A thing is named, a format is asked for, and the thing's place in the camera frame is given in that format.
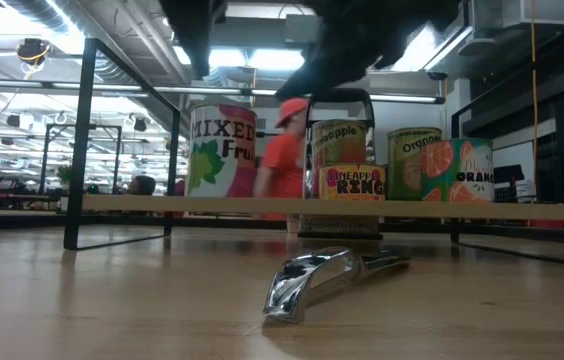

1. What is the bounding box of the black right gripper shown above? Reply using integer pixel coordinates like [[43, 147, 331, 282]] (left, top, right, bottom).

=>
[[276, 0, 463, 99]]

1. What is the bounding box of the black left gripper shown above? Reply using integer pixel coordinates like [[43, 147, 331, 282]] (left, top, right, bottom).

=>
[[159, 0, 226, 79]]

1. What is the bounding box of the olive pineapple label can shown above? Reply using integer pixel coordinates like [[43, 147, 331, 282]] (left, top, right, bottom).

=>
[[310, 118, 369, 199]]

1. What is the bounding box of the red mixed fruit can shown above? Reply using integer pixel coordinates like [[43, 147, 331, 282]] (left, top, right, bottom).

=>
[[185, 103, 259, 199]]

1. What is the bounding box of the green orange label can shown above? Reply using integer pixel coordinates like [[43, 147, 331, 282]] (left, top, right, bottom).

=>
[[387, 126, 443, 201]]

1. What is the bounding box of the yellow pineapple rings can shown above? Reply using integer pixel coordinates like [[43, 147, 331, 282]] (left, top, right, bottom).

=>
[[317, 163, 388, 202]]

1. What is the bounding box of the teal mandarin orange can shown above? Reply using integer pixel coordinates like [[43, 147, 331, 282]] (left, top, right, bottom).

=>
[[420, 138, 496, 204]]

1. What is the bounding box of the short ceiling tube light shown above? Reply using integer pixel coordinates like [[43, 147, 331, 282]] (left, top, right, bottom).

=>
[[369, 93, 447, 105]]

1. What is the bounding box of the person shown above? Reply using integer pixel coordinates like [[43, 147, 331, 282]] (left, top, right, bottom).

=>
[[126, 174, 157, 197], [253, 97, 311, 221]]

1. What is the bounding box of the long ceiling tube light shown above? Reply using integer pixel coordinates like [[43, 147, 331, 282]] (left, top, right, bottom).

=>
[[0, 77, 278, 97]]

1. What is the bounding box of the black ceiling dome device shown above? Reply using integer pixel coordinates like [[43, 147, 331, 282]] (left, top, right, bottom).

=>
[[15, 37, 52, 66]]

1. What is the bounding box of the green potted plant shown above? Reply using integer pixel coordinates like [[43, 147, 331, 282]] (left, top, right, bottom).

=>
[[56, 164, 75, 194]]

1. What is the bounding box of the white whiteboard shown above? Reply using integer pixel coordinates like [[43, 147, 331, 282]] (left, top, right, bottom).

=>
[[492, 141, 534, 201]]

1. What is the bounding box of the black desk equipment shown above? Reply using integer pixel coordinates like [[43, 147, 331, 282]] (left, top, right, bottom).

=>
[[493, 164, 526, 204]]

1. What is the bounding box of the white ceiling air unit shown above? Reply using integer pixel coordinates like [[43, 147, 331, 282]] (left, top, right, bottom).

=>
[[471, 0, 564, 31]]

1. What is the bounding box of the wooden shelf black metal frame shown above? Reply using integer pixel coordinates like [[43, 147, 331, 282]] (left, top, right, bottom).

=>
[[63, 37, 564, 268]]

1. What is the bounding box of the metal box grater black handle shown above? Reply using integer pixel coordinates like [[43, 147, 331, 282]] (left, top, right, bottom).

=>
[[297, 88, 382, 240]]

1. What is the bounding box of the chrome kitchen tool dark handle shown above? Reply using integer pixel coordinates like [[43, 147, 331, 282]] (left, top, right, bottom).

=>
[[261, 246, 412, 325]]

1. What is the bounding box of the yellow hanging cable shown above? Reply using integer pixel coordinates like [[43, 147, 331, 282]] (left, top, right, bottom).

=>
[[530, 0, 538, 201]]

